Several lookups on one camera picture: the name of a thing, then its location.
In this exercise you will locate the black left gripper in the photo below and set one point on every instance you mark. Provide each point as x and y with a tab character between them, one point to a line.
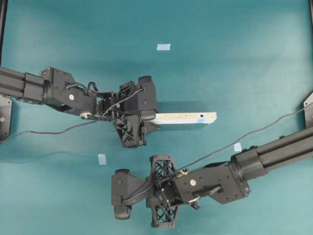
126	113

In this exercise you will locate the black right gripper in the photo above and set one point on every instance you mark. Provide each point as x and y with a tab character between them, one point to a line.
162	201

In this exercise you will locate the white wooden board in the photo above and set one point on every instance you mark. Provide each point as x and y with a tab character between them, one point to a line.
184	121

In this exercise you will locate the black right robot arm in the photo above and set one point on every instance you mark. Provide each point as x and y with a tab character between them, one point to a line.
227	181

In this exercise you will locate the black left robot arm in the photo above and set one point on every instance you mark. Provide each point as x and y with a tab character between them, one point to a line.
58	90

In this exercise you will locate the blue tape piece left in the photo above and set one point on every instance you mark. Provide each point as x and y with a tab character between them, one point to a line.
102	159

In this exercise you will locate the blue tape piece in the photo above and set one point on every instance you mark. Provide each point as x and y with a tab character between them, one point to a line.
163	47
102	159
237	147

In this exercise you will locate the blue tape piece top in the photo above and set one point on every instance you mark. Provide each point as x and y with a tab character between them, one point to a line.
163	47

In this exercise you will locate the blue tape piece right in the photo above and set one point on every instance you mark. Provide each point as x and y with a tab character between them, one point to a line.
237	147

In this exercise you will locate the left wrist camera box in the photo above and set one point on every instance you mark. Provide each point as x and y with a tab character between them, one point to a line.
144	103

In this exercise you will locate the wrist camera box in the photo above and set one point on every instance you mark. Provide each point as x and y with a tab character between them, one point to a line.
128	190
144	103

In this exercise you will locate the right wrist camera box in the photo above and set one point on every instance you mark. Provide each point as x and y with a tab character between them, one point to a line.
128	190

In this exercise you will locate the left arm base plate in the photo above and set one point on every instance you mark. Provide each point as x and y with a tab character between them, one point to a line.
5	117

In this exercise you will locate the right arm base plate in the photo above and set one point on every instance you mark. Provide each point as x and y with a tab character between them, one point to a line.
308	111

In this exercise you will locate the black frame post left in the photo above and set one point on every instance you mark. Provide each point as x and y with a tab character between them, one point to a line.
3	13

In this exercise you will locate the black frame post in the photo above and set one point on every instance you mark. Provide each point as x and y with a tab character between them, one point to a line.
311	10
3	13

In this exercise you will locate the black frame post right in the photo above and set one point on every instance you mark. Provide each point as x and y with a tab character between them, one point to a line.
311	10

